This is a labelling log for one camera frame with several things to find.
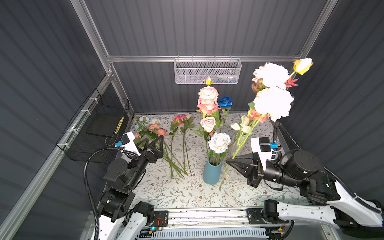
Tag large pink rose stem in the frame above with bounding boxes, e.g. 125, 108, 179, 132
197, 98, 220, 129

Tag floral patterned table mat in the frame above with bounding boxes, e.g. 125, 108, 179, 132
134, 130, 308, 209

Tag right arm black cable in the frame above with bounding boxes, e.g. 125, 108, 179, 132
272, 121, 382, 214

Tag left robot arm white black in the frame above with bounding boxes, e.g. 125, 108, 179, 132
83, 132, 168, 240

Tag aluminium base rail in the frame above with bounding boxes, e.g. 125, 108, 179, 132
113, 206, 331, 232

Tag items in white basket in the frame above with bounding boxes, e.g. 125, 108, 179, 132
193, 75, 239, 84

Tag blue artificial rose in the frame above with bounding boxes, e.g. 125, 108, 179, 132
218, 97, 233, 117

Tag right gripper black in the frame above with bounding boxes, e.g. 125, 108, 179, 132
224, 147, 297, 188

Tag peach rose flower stem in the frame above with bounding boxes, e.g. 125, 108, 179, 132
248, 109, 268, 123

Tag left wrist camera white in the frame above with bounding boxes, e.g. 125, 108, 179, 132
115, 132, 141, 156

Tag blue ceramic vase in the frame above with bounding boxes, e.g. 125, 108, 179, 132
203, 156, 222, 185

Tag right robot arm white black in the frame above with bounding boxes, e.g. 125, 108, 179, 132
227, 149, 384, 239

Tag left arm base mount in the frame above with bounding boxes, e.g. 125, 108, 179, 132
148, 210, 169, 228

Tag pile of artificial flowers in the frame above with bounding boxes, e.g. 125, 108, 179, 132
133, 113, 194, 178

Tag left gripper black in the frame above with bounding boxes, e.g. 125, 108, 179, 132
127, 134, 162, 191

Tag pink carnation flower stem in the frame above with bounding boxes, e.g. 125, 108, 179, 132
199, 77, 219, 102

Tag white rose stem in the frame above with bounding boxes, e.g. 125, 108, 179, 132
209, 133, 231, 166

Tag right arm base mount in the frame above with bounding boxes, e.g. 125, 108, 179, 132
246, 208, 269, 225

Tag white wire mesh basket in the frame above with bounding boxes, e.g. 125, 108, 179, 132
173, 57, 242, 85

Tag small pale pink rose stem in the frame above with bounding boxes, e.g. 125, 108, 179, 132
193, 114, 216, 156

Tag white peony flower stem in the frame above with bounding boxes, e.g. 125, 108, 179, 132
218, 57, 314, 192

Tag black wire basket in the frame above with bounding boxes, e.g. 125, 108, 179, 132
57, 87, 131, 162

